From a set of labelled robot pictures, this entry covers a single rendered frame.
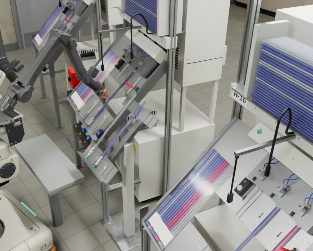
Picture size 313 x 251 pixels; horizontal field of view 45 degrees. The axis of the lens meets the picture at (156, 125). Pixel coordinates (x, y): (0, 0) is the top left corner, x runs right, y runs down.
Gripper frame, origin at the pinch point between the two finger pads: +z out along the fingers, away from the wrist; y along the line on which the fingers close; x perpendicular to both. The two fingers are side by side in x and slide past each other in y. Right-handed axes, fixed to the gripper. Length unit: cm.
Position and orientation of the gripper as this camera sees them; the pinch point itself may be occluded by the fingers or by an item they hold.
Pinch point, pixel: (105, 93)
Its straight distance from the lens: 264.1
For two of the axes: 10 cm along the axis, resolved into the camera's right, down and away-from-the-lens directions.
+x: -6.5, 7.5, 1.0
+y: -4.5, -5.0, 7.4
